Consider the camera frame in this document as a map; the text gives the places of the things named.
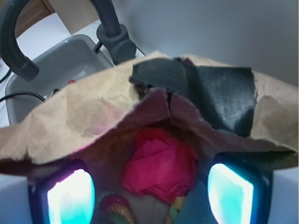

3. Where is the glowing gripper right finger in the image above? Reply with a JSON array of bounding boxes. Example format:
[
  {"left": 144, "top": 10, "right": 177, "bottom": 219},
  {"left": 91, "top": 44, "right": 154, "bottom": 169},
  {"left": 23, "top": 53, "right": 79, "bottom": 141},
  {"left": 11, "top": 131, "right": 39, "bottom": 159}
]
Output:
[{"left": 207, "top": 153, "right": 299, "bottom": 224}]

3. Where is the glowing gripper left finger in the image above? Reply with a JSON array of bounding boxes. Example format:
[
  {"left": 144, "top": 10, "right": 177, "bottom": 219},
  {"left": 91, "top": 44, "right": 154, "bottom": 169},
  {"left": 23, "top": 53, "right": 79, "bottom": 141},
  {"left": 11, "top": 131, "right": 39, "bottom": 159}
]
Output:
[{"left": 0, "top": 160, "right": 95, "bottom": 224}]

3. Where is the red paper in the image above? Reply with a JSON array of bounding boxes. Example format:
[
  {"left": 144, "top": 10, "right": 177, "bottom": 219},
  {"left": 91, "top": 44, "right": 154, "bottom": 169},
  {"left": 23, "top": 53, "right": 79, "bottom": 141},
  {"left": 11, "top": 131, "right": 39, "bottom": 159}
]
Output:
[{"left": 121, "top": 128, "right": 198, "bottom": 204}]

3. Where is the light blue cloth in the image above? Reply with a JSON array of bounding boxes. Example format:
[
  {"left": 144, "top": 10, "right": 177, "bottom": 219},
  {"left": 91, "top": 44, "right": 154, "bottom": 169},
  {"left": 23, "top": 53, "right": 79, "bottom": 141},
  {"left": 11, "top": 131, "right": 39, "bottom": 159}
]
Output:
[{"left": 176, "top": 179, "right": 217, "bottom": 224}]

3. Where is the brown paper bag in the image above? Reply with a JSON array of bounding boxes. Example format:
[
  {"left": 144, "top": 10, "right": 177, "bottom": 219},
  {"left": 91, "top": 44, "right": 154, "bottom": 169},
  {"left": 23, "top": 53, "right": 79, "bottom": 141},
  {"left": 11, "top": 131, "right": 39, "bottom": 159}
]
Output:
[{"left": 0, "top": 51, "right": 299, "bottom": 224}]

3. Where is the grey plastic bin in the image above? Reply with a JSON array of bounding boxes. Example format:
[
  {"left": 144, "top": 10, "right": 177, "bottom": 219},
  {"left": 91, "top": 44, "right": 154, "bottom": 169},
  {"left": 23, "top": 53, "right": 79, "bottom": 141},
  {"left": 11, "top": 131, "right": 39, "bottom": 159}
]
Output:
[{"left": 4, "top": 34, "right": 115, "bottom": 124}]

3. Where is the multicolour rope toy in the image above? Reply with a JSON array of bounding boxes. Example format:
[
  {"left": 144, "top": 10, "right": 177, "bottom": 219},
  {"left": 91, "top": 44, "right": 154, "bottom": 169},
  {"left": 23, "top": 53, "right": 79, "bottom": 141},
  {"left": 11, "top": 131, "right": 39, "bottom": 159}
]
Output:
[{"left": 96, "top": 190, "right": 185, "bottom": 224}]

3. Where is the black cable hose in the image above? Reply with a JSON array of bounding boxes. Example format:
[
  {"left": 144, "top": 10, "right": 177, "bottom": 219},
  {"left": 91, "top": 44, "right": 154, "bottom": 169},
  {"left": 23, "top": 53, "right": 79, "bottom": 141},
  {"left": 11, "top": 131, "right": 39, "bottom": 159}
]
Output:
[{"left": 0, "top": 0, "right": 120, "bottom": 82}]

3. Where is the black clamp mount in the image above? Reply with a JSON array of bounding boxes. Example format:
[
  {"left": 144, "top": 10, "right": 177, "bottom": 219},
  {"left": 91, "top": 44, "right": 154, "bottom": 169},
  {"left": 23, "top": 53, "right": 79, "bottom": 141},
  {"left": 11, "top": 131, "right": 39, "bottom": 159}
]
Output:
[{"left": 93, "top": 24, "right": 137, "bottom": 65}]

